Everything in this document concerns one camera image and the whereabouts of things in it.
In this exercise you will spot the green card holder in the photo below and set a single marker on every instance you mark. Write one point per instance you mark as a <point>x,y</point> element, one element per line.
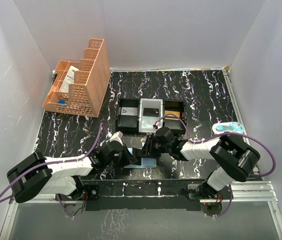
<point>140,162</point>

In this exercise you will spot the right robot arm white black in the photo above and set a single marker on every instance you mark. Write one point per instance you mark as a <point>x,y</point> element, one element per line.
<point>236,158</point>

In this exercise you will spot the gold card in black bin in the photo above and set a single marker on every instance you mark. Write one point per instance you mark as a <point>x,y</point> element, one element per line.
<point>172,113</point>

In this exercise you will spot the white paper packet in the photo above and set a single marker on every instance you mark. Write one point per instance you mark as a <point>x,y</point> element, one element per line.
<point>69,79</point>

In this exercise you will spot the peach plastic desk organizer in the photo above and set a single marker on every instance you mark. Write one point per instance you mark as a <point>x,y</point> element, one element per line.
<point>86,94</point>

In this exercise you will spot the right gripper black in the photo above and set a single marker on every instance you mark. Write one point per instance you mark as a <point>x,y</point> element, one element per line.
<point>147,150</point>

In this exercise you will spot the black bin with gold card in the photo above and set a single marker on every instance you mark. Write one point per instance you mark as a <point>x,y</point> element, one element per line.
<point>174,109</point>

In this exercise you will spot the black bin with white card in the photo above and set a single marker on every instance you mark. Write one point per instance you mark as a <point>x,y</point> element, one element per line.
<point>127,124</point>

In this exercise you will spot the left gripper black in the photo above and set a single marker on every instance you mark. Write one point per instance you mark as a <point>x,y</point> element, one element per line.
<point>128,158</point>

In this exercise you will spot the black card in white bin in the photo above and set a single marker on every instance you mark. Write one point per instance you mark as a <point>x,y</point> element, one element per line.
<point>151,112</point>

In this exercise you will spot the white plastic bin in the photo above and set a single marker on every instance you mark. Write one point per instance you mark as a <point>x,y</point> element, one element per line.
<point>146,123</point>

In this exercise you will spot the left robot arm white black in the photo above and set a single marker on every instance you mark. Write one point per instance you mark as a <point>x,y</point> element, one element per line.
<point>38,174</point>

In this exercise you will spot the blue small object in organizer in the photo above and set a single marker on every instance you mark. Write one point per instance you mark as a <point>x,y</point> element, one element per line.
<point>62,102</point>

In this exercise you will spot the blue white oval package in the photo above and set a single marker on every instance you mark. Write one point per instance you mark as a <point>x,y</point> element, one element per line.
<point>233,126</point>

